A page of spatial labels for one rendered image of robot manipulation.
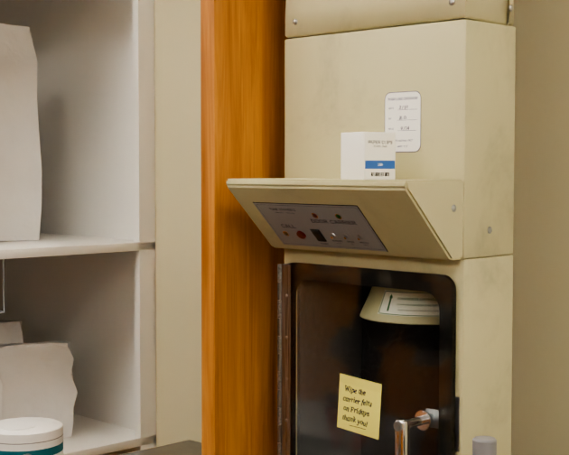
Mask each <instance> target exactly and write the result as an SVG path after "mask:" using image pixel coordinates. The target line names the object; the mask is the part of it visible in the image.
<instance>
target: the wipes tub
mask: <svg viewBox="0 0 569 455"><path fill-rule="evenodd" d="M24 454H31V455H63V423H62V422H60V421H57V420H54V419H51V418H42V417H21V418H11V419H4V420H0V455H24Z"/></svg>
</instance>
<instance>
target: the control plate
mask: <svg viewBox="0 0 569 455"><path fill-rule="evenodd" d="M253 203H254V205H255V206H256V207H257V209H258V210H259V212H260V213H261V215H262V216H263V217H264V219H265V220H266V222H267V223H268V224H269V226H270V227H271V228H272V229H273V230H274V231H275V233H276V234H277V236H278V237H279V238H280V240H281V241H282V242H283V244H284V245H294V246H319V247H332V248H346V249H359V250H372V251H386V252H388V251H387V249H386V248H385V246H384V245H383V243H382V242H381V240H380V239H379V237H378V235H377V234H376V232H375V231H374V229H373V228H372V226H371V225H370V224H369V222H368V221H367V219H366V218H365V216H364V215H363V213H362V212H361V210H360V209H359V207H358V206H356V205H327V204H299V203H271V202H253ZM312 213H316V214H317V215H318V218H314V217H313V216H312ZM335 214H340V215H341V216H342V219H338V218H336V217H335ZM310 229H319V230H320V231H321V233H322V235H323V236H324V237H325V239H326V240H327V242H322V241H318V240H317V238H316V237H315V236H314V234H313V233H312V231H311V230H310ZM283 231H286V232H288V233H289V236H286V235H284V233H283ZM297 231H302V232H304V234H305V235H306V238H305V239H301V238H299V237H298V236H297V235H296V233H297ZM330 233H333V234H335V236H336V237H335V238H331V235H330ZM344 234H347V235H349V236H350V238H347V239H344ZM357 235H362V236H363V237H364V238H363V239H361V240H358V237H357Z"/></svg>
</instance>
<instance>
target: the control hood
mask: <svg viewBox="0 0 569 455"><path fill-rule="evenodd" d="M227 186H228V188H229V190H230V191H231V193H232V194H233V195H234V197H235V198H236V199H237V201H238V202H239V204H240V205H241V206H242V208H243V209H244V210H245V212H246V213H247V214H248V215H249V216H250V218H251V219H252V220H253V222H254V223H255V224H256V226H257V227H258V229H259V230H260V231H261V232H262V234H263V235H264V236H265V238H266V239H267V241H268V242H269V243H270V245H271V246H273V247H275V248H288V249H301V250H313V251H326V252H339V253H352V254H364V255H389V256H401V257H413V258H426V259H439V260H461V257H462V219H463V182H462V180H342V179H301V178H263V179H228V180H227ZM253 202H271V203H299V204H327V205H356V206H358V207H359V209H360V210H361V212H362V213H363V215H364V216H365V218H366V219H367V221H368V222H369V224H370V225H371V226H372V228H373V229H374V231H375V232H376V234H377V235H378V237H379V239H380V240H381V242H382V243H383V245H384V246H385V248H386V249H387V251H388V252H386V251H372V250H359V249H346V248H332V247H319V246H294V245H284V244H283V242H282V241H281V240H280V238H279V237H278V236H277V234H276V233H275V231H274V230H273V229H272V228H271V227H270V226H269V224H268V223H267V222H266V220H265V219H264V217H263V216H262V215H261V213H260V212H259V210H258V209H257V207H256V206H255V205H254V203H253Z"/></svg>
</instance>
